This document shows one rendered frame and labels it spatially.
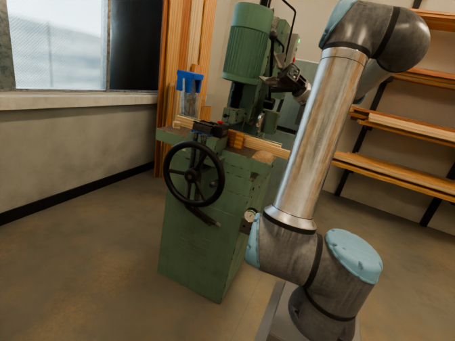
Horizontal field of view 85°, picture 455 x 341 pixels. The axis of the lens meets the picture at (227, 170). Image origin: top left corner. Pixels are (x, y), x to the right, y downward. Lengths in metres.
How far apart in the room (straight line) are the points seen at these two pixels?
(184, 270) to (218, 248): 0.30
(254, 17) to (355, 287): 1.02
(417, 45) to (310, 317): 0.73
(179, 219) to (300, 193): 0.88
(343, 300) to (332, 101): 0.49
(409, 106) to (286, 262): 3.00
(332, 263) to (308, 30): 3.13
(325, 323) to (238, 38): 1.07
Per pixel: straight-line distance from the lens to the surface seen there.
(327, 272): 0.71
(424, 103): 3.54
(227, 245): 1.35
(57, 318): 1.60
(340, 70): 0.70
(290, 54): 1.50
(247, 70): 1.19
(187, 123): 1.42
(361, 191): 3.66
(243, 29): 1.21
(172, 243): 1.52
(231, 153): 1.14
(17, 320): 1.65
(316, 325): 0.81
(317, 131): 0.66
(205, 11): 3.17
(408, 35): 0.76
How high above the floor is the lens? 1.24
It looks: 22 degrees down
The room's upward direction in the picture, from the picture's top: 12 degrees clockwise
